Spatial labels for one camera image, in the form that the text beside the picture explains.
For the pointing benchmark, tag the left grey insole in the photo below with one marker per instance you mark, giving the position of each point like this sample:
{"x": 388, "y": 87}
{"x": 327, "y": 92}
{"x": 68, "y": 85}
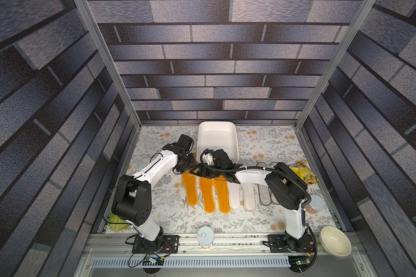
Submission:
{"x": 264, "y": 195}

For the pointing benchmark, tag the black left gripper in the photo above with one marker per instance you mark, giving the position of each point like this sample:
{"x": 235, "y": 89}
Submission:
{"x": 183, "y": 169}

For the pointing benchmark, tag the left white insole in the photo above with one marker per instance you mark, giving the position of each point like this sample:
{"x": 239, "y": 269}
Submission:
{"x": 234, "y": 196}

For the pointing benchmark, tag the green cabbage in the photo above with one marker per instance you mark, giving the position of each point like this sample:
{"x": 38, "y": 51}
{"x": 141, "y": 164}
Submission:
{"x": 117, "y": 224}

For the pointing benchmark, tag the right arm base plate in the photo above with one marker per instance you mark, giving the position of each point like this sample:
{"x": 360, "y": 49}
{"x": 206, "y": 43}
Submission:
{"x": 284, "y": 243}

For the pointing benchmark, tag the grey insole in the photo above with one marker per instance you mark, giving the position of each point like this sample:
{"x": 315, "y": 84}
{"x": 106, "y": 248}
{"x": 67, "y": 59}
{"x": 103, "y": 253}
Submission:
{"x": 264, "y": 195}
{"x": 273, "y": 190}

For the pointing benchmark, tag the white plastic storage box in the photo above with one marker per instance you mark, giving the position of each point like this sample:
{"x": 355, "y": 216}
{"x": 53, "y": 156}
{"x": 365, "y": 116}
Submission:
{"x": 218, "y": 135}

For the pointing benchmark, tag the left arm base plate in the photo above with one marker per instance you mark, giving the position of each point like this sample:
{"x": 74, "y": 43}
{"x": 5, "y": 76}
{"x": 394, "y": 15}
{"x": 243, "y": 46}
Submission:
{"x": 164, "y": 244}

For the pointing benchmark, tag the right grey insole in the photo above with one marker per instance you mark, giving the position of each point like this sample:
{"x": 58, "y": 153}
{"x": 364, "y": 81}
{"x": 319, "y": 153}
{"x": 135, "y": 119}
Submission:
{"x": 273, "y": 190}

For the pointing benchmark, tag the aluminium front rail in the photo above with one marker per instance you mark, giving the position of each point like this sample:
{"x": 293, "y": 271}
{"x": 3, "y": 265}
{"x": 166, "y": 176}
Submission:
{"x": 235, "y": 244}

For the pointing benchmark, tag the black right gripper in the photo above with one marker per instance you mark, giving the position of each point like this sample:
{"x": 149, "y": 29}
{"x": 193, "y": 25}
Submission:
{"x": 212, "y": 169}

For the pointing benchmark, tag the yellow snack bag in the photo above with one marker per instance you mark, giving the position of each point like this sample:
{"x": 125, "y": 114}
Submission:
{"x": 305, "y": 173}

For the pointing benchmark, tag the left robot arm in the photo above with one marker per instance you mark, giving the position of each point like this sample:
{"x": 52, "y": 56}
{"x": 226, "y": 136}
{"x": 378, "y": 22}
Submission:
{"x": 133, "y": 193}

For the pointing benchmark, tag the round tin can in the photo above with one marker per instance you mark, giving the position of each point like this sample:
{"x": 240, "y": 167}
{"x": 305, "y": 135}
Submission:
{"x": 317, "y": 203}

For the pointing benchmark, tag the cream ceramic bowl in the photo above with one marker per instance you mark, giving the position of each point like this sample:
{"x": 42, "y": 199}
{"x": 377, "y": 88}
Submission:
{"x": 335, "y": 242}

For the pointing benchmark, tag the white insole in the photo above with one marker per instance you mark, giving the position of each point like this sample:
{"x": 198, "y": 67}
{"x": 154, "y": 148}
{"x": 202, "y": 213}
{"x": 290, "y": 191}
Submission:
{"x": 248, "y": 196}
{"x": 234, "y": 196}

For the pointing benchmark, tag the right white insole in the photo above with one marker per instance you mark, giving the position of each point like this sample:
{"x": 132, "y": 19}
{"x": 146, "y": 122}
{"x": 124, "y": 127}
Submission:
{"x": 248, "y": 196}

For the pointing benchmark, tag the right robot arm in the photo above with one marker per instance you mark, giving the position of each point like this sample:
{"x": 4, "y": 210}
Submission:
{"x": 288, "y": 188}

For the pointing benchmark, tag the floral patterned table mat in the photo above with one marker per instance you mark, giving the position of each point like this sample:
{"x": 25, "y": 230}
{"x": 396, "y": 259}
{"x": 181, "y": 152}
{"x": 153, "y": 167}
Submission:
{"x": 258, "y": 145}

